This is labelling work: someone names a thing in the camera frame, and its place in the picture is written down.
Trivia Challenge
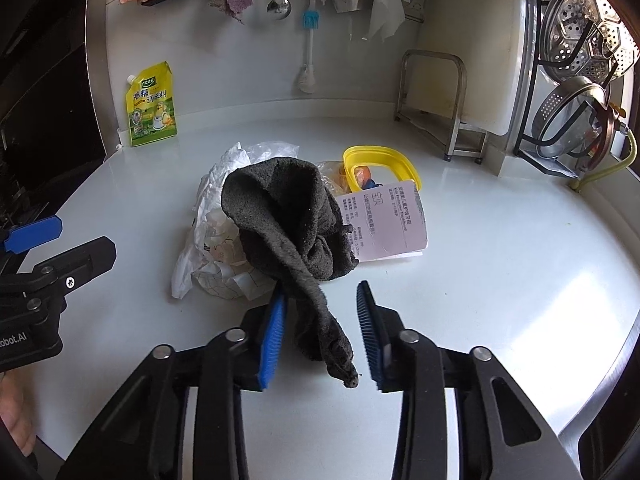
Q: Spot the black kitchen appliance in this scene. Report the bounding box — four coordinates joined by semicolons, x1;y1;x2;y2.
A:
0;0;114;241

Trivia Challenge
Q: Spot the person's left hand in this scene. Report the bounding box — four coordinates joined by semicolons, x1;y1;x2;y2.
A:
0;374;37;457

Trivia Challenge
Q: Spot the yellow seasoning pouch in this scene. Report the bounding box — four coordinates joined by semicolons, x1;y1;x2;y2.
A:
123;61;179;148

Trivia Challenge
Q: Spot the blue silicone brush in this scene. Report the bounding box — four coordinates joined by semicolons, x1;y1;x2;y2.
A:
297;9;321;95

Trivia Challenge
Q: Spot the stainless steel sink rim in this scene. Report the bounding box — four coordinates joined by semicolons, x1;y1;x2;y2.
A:
555;305;640;480

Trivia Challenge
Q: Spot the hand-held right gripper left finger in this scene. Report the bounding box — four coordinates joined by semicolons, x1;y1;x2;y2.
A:
57;285;288;480

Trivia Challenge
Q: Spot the white plastic bag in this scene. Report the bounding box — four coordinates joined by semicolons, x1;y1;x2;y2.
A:
171;141;301;301

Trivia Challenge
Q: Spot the white hanging cloth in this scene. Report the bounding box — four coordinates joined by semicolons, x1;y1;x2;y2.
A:
367;0;412;44

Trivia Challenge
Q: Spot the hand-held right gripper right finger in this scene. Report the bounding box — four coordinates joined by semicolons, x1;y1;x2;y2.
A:
355;281;576;480

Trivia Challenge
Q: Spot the white cutting board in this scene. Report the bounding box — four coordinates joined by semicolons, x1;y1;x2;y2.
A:
410;0;539;137

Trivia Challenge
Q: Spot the steel steamer basket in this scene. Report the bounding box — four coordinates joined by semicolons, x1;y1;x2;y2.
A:
542;0;640;82

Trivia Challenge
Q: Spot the yellow plastic container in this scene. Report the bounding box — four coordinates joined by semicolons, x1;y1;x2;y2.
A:
342;145;421;194

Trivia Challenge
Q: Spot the perforated steel lid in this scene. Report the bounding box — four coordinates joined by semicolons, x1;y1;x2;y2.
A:
531;76;609;159

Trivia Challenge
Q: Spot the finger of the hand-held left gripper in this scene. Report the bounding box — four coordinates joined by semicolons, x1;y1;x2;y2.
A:
0;215;63;261
0;236;117;313

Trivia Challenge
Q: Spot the yellow hose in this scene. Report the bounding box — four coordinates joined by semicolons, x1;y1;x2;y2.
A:
570;127;640;194

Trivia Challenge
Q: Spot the steel steamer baskets rack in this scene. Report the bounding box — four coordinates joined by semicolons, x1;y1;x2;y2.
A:
512;0;623;181

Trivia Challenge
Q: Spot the crumpled white paper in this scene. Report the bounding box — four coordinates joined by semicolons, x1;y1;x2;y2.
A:
197;210;278;302

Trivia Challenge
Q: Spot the steel cutting board rack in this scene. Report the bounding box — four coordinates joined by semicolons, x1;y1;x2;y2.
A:
395;49;491;162

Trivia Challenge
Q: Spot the brown rimmed pot lid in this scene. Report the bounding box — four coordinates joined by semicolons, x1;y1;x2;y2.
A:
580;99;627;172

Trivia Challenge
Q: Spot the clear plastic wrapper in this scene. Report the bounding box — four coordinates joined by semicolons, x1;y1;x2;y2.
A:
315;160;351;197

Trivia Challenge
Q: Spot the dark grey cloth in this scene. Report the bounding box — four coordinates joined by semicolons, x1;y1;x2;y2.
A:
221;156;361;389

